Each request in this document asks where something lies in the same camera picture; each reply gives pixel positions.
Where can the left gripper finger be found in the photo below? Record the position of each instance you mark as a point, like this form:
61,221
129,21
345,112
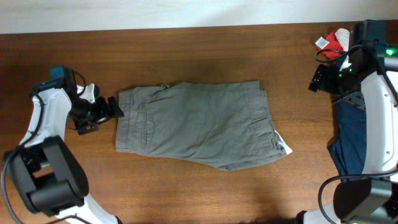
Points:
114,110
84,126

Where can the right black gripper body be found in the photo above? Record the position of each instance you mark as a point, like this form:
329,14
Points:
323,80

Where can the red garment with tag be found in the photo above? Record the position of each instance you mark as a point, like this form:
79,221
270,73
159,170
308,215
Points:
331,42

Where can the navy blue garment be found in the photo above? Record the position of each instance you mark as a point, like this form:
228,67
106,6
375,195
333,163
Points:
348,150

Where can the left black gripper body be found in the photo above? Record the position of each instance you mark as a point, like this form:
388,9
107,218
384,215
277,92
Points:
101,113

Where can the white garment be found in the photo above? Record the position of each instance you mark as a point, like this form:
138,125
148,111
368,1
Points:
342,36

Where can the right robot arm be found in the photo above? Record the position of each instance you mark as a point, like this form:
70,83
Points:
363,78

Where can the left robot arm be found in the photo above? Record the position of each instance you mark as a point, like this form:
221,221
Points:
44,171

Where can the grey shorts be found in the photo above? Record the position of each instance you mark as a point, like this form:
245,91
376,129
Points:
226,126

